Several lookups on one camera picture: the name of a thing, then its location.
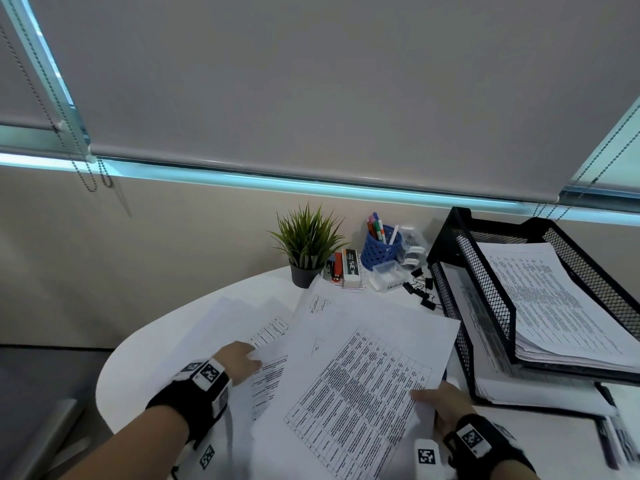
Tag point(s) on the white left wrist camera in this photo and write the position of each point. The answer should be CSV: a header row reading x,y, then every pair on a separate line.
x,y
206,457

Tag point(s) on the clear plastic lidded box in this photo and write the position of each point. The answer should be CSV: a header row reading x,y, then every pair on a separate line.
x,y
387,277

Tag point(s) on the black left wristband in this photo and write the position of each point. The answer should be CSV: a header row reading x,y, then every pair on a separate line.
x,y
175,399

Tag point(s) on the black mesh paper tray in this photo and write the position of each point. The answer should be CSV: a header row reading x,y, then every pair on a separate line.
x,y
487,299

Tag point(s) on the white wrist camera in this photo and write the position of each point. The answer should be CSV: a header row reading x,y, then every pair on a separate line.
x,y
206,457
426,457

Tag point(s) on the potted green plant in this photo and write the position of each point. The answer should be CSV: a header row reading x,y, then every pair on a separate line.
x,y
305,277

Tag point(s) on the person's right hand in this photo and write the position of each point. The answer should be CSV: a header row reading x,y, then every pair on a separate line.
x,y
450,404

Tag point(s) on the grey low cabinet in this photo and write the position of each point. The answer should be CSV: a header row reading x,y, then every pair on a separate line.
x,y
30,419

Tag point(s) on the glass window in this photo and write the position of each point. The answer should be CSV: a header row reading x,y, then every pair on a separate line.
x,y
250,183

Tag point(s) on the small dark blue box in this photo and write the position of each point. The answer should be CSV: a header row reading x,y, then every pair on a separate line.
x,y
327,270

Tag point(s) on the blue pen holder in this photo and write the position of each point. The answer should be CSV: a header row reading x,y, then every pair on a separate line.
x,y
380,254

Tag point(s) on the black marker pen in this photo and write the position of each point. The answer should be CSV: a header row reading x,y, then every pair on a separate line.
x,y
622,429

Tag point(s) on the person's left hand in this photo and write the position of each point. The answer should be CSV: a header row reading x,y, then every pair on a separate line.
x,y
237,362

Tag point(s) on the red pen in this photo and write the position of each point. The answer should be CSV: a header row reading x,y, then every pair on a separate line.
x,y
371,229

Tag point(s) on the green and white pen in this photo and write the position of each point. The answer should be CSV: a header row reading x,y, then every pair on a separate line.
x,y
381,230

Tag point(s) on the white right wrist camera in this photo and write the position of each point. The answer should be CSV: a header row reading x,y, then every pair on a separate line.
x,y
426,457

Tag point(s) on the black right wristband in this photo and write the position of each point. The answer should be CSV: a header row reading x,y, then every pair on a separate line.
x,y
510,452

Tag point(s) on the person's left forearm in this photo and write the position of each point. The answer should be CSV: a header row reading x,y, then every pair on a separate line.
x,y
130,444

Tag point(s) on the black wristband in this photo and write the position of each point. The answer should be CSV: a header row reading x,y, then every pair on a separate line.
x,y
175,399
510,452

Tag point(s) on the printed paper bundle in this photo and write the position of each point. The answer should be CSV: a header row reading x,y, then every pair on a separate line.
x,y
525,394
555,299
575,358
540,408
575,363
360,384

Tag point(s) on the wide grey roller blind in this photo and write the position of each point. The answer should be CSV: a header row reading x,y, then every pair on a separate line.
x,y
325,84

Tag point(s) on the white table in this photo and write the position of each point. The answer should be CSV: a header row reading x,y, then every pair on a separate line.
x,y
540,444

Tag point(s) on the cluster of black binder clips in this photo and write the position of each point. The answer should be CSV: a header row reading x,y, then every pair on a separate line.
x,y
420,289

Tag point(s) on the white tape dispenser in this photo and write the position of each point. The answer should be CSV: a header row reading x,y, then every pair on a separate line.
x,y
414,247

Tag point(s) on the dark blue pen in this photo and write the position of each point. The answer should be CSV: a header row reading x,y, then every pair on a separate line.
x,y
607,444

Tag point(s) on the person's right forearm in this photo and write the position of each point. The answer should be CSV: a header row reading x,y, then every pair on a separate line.
x,y
517,472

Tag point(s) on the white box with dark label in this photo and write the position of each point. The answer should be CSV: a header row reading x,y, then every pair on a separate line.
x,y
351,267

